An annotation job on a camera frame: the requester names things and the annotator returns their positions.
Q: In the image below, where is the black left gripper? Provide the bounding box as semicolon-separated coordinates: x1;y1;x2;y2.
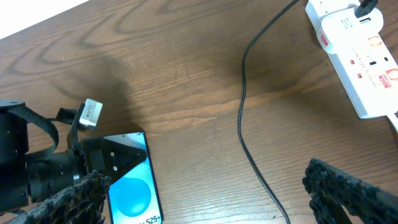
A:
67;103;147;184

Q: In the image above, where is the black charging cable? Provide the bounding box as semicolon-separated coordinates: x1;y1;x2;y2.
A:
237;0;379;224

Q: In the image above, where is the blue Galaxy smartphone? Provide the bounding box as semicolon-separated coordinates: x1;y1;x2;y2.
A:
105;132;164;224

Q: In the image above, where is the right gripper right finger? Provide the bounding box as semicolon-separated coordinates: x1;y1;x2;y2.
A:
302;159;397;223

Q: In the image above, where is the white power strip cord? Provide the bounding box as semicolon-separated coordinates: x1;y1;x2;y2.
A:
386;113;398;133

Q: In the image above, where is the white power strip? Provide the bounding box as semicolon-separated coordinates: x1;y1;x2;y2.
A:
305;0;397;119

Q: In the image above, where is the white charger plug adapter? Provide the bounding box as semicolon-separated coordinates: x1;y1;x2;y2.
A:
317;7;384;54

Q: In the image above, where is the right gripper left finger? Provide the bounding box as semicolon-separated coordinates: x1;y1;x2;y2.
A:
6;171;111;224

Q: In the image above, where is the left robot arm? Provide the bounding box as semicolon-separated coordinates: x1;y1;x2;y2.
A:
1;99;147;213

